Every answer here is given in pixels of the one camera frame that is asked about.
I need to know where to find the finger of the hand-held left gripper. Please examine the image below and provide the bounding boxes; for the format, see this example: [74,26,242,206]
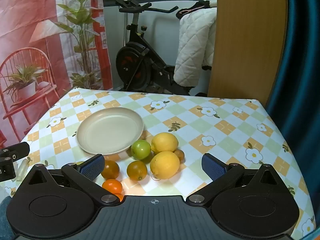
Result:
[0,157,13,181]
[0,142,30,161]

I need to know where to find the pale translucent small object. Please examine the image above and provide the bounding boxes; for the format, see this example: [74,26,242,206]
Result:
[16,159,28,182]

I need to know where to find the beige round plate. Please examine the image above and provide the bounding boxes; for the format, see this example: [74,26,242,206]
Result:
[76,107,145,155]

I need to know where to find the dark green-orange tangerine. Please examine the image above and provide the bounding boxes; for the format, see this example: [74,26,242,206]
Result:
[126,160,148,181]
[101,160,120,180]

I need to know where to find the yellow lemon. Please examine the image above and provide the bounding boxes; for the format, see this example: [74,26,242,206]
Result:
[151,132,179,155]
[149,151,180,180]

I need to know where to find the blue denim clothing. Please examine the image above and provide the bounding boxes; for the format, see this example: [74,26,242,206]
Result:
[0,196,13,240]

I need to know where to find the red printed backdrop cloth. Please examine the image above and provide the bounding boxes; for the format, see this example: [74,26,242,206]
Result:
[0,0,113,150]

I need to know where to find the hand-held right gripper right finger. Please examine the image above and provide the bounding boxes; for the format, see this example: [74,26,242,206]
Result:
[189,153,285,207]

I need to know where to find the white quilted coat black trim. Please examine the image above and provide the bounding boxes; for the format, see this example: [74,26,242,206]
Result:
[174,0,217,88]

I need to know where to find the teal curtain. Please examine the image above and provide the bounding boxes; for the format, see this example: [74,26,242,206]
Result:
[265,0,320,155]

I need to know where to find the black exercise bike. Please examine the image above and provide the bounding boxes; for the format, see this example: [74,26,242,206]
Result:
[115,0,198,96]

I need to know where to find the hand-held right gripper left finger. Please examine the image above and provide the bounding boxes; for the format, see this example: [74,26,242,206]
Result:
[24,154,120,206]

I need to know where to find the green apple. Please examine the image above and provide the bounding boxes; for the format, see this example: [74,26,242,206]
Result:
[131,140,152,160]

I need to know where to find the pink clothes hanger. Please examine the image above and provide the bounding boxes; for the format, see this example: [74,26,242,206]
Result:
[178,7,198,15]

